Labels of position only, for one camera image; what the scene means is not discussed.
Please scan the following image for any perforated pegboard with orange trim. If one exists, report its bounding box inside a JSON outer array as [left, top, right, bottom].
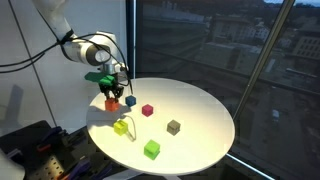
[[29, 155, 64, 180]]

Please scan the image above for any magenta toy block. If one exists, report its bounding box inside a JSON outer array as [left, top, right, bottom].
[[142, 104, 153, 117]]

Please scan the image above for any metal window frame bar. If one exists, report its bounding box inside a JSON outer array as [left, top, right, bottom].
[[233, 0, 296, 120]]

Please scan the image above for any grey toy block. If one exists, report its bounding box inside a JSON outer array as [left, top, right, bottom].
[[167, 120, 181, 136]]

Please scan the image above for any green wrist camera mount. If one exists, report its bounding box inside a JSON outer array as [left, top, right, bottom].
[[84, 72, 115, 86]]

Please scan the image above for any blue toy block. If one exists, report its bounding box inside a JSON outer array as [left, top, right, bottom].
[[125, 95, 136, 107]]

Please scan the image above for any dark green toy block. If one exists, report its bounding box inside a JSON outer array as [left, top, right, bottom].
[[144, 140, 160, 160]]

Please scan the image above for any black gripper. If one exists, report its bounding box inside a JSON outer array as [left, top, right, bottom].
[[98, 75, 123, 100]]

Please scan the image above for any orange toy block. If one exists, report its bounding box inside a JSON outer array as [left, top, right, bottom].
[[105, 98, 119, 112]]

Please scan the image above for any round white table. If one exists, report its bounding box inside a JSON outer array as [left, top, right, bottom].
[[87, 78, 235, 176]]

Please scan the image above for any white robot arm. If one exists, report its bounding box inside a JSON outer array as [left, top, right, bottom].
[[32, 0, 129, 101]]

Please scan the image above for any light green toy block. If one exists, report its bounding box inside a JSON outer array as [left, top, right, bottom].
[[113, 120, 128, 136]]

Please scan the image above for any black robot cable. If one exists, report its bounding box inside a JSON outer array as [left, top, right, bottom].
[[0, 31, 134, 95]]

